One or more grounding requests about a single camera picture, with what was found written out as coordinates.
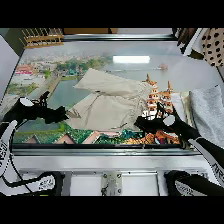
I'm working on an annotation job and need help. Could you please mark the grey garment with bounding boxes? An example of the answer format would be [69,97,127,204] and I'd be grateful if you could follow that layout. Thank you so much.
[188,84,224,150]

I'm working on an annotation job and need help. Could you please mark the white black-dotted garment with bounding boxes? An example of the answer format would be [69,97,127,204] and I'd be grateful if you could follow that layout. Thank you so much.
[200,28,224,68]

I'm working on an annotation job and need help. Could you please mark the black cable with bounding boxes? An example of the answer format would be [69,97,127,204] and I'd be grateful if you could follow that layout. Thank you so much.
[9,155,34,195]

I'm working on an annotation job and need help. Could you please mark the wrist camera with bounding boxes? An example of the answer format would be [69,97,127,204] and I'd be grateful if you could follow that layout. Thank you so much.
[155,101,168,118]
[37,90,52,108]

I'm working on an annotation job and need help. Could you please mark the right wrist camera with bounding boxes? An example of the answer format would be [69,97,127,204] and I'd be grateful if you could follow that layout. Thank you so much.
[155,101,168,118]

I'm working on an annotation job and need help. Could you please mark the beige garment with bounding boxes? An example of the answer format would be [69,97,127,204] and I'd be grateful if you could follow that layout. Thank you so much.
[64,68,156,133]

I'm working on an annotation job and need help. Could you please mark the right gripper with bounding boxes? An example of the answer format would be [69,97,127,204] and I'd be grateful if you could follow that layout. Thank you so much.
[133,115,164,134]

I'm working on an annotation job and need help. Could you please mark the black garment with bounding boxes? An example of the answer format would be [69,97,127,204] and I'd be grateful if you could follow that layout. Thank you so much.
[172,28,200,56]

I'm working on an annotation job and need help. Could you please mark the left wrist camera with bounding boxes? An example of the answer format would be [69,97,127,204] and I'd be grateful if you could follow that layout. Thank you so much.
[37,90,52,108]

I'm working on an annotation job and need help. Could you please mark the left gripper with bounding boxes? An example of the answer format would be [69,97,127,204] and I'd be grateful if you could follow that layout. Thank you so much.
[41,105,70,124]

